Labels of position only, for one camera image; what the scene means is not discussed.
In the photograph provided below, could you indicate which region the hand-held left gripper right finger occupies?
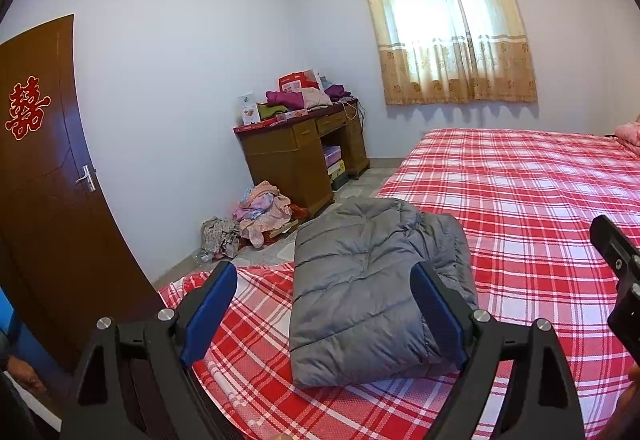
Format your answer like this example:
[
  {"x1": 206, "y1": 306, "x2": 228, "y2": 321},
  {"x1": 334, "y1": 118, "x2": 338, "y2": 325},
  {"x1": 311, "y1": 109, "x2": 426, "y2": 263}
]
[{"x1": 409, "y1": 261, "x2": 586, "y2": 440}]

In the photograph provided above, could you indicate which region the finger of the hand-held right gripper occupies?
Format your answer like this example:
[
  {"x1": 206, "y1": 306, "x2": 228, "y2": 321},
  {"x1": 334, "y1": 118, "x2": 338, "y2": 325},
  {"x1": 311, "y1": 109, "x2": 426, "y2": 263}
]
[{"x1": 589, "y1": 215, "x2": 640, "y2": 281}]

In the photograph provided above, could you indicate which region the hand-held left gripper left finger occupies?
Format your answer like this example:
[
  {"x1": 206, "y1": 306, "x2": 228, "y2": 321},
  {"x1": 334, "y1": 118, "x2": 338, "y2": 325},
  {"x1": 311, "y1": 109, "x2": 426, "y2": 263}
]
[{"x1": 60, "y1": 261, "x2": 238, "y2": 440}]

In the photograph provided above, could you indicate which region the grey puffer jacket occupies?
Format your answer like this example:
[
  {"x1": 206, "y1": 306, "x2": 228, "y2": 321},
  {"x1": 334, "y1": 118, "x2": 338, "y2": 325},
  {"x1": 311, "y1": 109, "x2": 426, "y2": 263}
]
[{"x1": 287, "y1": 196, "x2": 480, "y2": 389}]

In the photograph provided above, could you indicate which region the pile of grey patterned clothes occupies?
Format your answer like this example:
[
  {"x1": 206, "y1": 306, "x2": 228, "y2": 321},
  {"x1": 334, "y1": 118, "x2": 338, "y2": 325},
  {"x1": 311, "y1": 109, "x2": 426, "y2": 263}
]
[{"x1": 201, "y1": 217, "x2": 241, "y2": 258}]

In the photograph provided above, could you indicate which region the pile of pastel clothes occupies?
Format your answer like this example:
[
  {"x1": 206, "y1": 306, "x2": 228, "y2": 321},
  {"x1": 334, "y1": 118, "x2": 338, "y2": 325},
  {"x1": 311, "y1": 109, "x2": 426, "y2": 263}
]
[{"x1": 232, "y1": 180, "x2": 293, "y2": 248}]

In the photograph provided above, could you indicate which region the bed with red plaid sheet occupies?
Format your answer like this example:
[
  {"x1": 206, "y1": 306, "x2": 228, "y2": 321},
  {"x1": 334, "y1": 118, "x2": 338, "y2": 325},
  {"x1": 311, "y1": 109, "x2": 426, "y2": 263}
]
[{"x1": 157, "y1": 127, "x2": 640, "y2": 440}]

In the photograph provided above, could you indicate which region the brown wooden desk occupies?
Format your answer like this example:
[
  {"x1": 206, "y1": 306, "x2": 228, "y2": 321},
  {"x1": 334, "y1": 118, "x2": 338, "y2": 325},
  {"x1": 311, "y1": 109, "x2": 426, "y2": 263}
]
[{"x1": 232, "y1": 97, "x2": 371, "y2": 219}]

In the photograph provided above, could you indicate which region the brown wooden door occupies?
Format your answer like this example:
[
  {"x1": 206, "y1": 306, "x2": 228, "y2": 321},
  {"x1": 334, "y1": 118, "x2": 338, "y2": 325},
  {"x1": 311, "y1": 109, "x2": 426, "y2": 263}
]
[{"x1": 0, "y1": 14, "x2": 166, "y2": 373}]

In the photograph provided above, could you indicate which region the flat red box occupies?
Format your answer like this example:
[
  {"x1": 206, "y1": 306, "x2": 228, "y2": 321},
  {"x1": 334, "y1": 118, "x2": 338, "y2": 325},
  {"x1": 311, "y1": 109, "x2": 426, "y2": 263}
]
[{"x1": 234, "y1": 117, "x2": 281, "y2": 135}]

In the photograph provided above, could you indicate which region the white printed box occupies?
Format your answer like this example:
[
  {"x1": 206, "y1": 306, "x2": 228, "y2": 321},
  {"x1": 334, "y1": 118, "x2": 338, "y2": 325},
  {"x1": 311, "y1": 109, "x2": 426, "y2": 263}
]
[{"x1": 236, "y1": 94, "x2": 262, "y2": 125}]

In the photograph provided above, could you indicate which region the beige floral window curtain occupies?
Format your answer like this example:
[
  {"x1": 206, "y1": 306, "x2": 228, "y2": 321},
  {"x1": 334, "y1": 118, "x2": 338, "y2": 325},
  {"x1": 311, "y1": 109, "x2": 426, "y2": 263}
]
[{"x1": 352, "y1": 0, "x2": 538, "y2": 106}]

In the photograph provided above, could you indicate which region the magenta folded garment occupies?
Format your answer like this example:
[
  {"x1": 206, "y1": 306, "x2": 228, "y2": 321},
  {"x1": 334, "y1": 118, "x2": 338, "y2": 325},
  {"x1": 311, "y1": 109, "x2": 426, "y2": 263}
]
[{"x1": 265, "y1": 90, "x2": 306, "y2": 111}]

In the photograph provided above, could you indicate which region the pale pink folded garment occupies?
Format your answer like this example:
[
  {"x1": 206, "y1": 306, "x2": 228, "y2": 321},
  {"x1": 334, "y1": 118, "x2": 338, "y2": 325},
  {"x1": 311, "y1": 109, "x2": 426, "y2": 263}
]
[{"x1": 299, "y1": 86, "x2": 333, "y2": 109}]

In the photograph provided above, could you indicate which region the red cardboard box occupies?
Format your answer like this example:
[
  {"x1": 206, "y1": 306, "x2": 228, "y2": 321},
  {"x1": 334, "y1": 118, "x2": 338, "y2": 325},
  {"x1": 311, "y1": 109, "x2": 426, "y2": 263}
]
[{"x1": 277, "y1": 68, "x2": 321, "y2": 93}]

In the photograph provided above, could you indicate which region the red paper door decoration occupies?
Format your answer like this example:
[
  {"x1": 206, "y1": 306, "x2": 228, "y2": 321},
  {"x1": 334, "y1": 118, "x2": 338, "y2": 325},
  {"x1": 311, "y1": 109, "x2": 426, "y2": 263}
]
[{"x1": 5, "y1": 77, "x2": 52, "y2": 141}]

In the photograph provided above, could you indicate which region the silver door handle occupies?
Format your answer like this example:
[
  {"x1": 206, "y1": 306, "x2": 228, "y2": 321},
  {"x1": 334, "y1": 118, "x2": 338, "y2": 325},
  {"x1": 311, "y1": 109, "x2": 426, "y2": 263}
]
[{"x1": 75, "y1": 165, "x2": 97, "y2": 193}]

